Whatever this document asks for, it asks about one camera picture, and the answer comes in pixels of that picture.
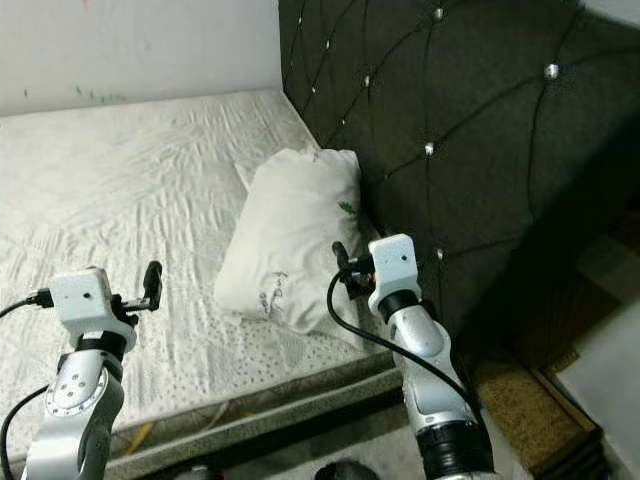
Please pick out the white pillow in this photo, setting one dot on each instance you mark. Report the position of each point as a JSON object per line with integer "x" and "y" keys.
{"x": 290, "y": 240}

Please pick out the cream quilted mattress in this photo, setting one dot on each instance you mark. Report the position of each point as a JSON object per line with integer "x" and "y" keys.
{"x": 120, "y": 200}

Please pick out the grey bed base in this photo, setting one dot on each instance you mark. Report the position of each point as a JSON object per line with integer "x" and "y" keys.
{"x": 260, "y": 420}

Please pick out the dark right robot foot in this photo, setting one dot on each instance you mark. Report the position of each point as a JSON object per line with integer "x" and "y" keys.
{"x": 345, "y": 471}

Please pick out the dark tufted headboard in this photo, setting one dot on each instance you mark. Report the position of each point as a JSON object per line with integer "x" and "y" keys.
{"x": 480, "y": 120}

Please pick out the brown floor mat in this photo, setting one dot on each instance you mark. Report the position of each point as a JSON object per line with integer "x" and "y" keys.
{"x": 530, "y": 410}

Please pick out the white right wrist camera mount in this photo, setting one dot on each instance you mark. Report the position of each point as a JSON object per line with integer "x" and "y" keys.
{"x": 395, "y": 270}

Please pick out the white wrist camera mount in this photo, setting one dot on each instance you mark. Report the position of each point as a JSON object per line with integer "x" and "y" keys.
{"x": 395, "y": 270}
{"x": 85, "y": 298}

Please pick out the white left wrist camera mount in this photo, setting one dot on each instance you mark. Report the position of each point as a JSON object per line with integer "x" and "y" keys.
{"x": 85, "y": 298}

